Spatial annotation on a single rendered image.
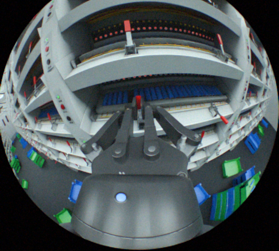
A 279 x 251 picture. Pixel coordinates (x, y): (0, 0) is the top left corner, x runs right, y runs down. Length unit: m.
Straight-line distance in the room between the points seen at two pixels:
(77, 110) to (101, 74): 0.13
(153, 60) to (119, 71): 0.07
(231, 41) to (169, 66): 0.39
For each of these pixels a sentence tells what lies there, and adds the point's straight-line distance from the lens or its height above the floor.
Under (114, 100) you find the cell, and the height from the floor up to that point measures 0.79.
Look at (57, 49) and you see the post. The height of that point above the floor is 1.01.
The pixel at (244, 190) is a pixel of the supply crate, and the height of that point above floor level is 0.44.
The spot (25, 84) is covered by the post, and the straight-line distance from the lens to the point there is 0.95.
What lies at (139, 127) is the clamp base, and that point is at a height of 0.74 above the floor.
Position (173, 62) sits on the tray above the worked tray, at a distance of 0.19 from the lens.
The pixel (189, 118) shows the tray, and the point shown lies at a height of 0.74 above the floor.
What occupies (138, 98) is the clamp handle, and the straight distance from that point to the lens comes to 0.21.
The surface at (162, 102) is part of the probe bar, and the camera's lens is 0.27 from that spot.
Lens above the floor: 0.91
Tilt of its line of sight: 31 degrees down
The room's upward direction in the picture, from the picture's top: 9 degrees counter-clockwise
